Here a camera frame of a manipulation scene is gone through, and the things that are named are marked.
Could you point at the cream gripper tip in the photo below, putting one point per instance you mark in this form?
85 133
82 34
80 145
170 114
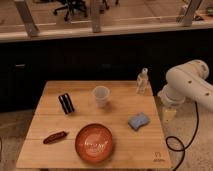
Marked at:
168 114

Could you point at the black striped eraser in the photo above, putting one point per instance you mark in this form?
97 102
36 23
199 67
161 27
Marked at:
66 103

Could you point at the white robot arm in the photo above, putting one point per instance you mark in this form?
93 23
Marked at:
184 81

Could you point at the blue sponge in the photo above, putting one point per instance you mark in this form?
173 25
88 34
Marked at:
138 121

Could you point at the clear plastic bottle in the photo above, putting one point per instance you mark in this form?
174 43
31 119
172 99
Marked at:
142 81

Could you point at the clear plastic cup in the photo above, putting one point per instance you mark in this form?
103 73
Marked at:
101 94

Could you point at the orange bowl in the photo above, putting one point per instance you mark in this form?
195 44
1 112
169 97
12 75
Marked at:
94 143

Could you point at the wooden table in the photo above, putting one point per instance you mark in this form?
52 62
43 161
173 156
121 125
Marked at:
141 149

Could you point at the black office chair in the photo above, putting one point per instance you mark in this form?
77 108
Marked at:
70 6

